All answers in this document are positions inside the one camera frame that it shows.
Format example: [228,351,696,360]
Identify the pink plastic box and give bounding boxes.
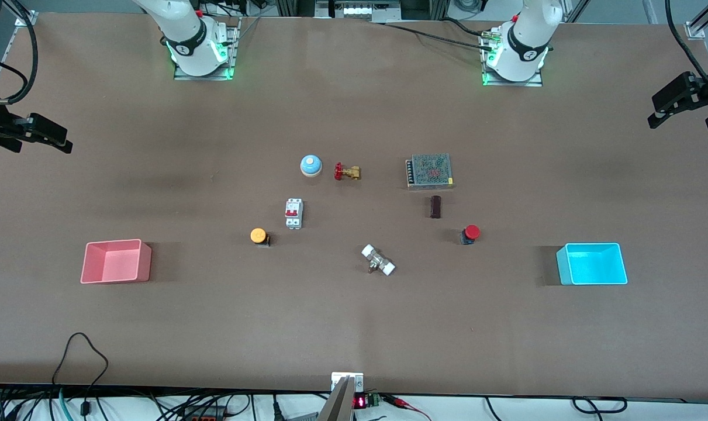
[80,239,153,285]

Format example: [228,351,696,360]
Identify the cyan plastic box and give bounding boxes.
[556,242,628,287]

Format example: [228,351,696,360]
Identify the metal mesh power supply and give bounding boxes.
[405,153,455,191]

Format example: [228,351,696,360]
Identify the white circuit breaker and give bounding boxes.
[284,198,304,230]

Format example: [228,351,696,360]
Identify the metal fitting white ends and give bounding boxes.
[361,244,396,277]

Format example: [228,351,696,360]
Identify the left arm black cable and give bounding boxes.
[665,0,708,92]

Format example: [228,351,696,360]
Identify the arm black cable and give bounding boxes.
[0,0,39,107]
[665,0,708,92]

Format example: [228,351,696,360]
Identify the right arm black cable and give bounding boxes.
[0,0,39,107]

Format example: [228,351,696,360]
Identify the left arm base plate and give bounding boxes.
[481,29,544,88]

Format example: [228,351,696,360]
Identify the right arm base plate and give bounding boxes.
[174,18,241,81]

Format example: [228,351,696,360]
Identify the black looped cable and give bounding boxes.
[51,332,110,421]

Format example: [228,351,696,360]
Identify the black base cable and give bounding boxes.
[382,18,496,52]

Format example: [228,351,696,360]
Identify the black coiled cable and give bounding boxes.
[572,396,628,415]

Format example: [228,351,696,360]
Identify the aluminium frame rack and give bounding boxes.
[314,0,402,24]

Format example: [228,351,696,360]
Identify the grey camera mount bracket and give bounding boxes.
[317,372,365,421]

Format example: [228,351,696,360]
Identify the red clip wire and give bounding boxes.
[383,395,433,421]

